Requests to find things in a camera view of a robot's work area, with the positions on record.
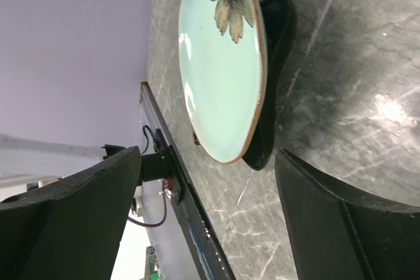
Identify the aluminium rail frame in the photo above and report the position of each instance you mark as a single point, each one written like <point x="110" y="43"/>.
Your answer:
<point x="151" y="108"/>

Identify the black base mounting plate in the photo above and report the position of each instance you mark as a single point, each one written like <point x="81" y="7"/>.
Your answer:
<point x="203" y="244"/>

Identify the pale green plate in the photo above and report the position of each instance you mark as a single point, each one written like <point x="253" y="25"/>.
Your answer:
<point x="223" y="63"/>

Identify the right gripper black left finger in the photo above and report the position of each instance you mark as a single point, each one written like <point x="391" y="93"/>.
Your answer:
<point x="72" y="228"/>

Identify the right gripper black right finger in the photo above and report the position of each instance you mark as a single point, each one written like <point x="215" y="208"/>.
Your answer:
<point x="338" y="231"/>

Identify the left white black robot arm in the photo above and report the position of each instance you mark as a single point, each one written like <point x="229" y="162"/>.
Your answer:
<point x="26" y="161"/>

